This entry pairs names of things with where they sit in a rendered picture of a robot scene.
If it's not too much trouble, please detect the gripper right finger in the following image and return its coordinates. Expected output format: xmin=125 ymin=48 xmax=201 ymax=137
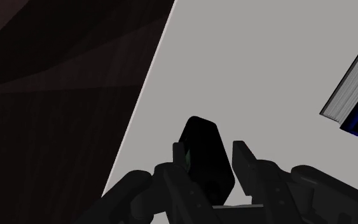
xmin=231 ymin=140 xmax=358 ymax=224

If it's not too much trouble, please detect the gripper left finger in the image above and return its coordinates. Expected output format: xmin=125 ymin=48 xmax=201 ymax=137
xmin=78 ymin=142 xmax=221 ymax=224

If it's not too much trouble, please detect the black phone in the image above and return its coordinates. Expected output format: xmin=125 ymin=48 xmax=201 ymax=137
xmin=178 ymin=115 xmax=236 ymax=206

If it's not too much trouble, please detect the black book with grey pages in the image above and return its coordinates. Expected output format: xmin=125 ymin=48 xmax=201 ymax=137
xmin=319 ymin=26 xmax=358 ymax=124

